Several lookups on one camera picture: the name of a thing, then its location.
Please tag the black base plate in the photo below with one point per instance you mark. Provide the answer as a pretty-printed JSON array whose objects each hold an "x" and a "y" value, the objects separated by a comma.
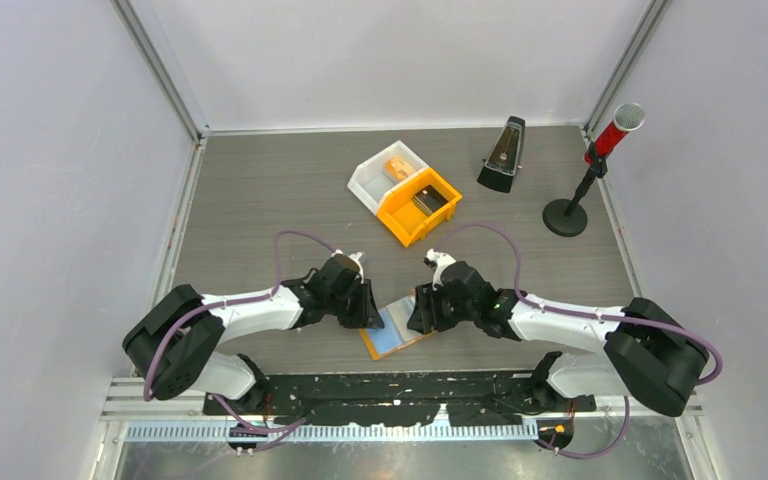
[{"x": 469, "y": 398}]

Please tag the white plastic bin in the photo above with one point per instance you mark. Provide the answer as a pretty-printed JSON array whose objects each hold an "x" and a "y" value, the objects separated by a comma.
[{"x": 371, "y": 183}]

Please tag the orange box in white bin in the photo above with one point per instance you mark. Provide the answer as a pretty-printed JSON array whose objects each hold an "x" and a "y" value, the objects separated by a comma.
[{"x": 399, "y": 169}]

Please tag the black metronome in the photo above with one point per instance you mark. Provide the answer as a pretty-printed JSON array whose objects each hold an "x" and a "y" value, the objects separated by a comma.
[{"x": 501, "y": 166}]

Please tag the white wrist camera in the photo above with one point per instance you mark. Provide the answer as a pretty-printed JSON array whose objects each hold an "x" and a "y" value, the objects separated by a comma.
[
  {"x": 352, "y": 262},
  {"x": 438, "y": 262}
]

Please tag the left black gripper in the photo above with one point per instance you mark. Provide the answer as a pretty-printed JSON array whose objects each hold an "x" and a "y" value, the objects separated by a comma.
[{"x": 367, "y": 315}]

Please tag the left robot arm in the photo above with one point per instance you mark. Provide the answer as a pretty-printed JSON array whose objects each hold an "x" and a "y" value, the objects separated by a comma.
[{"x": 173, "y": 347}]

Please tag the orange card holder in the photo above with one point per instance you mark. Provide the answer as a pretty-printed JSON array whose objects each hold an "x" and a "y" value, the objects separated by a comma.
[{"x": 384, "y": 348}]

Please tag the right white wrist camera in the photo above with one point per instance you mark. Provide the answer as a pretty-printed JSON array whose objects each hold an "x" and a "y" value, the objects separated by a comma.
[{"x": 438, "y": 262}]

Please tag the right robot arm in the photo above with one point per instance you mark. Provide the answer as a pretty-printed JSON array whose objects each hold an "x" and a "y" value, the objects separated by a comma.
[{"x": 635, "y": 351}]

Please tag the yellow plastic bin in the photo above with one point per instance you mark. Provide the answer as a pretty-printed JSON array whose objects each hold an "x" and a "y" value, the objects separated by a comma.
[{"x": 404, "y": 220}]

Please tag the black microphone stand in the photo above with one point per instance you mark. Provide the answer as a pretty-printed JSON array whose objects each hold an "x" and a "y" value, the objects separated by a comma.
[{"x": 566, "y": 217}]

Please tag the black cards in yellow bin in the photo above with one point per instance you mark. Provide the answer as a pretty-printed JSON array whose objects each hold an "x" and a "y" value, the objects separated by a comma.
[{"x": 429, "y": 200}]

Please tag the blue credit card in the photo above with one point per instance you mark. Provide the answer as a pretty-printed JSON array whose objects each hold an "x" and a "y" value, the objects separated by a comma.
[{"x": 394, "y": 331}]

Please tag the white toothed rail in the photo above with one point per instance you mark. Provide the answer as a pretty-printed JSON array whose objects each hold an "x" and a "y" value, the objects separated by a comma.
[{"x": 215, "y": 431}]

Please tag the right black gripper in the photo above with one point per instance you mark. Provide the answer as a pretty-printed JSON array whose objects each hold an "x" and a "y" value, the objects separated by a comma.
[{"x": 425, "y": 317}]

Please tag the red microphone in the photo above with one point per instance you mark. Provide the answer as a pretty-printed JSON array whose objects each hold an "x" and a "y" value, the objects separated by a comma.
[{"x": 627, "y": 118}]

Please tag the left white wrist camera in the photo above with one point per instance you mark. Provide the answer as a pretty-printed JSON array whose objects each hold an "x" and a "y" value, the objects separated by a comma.
[{"x": 352, "y": 262}]

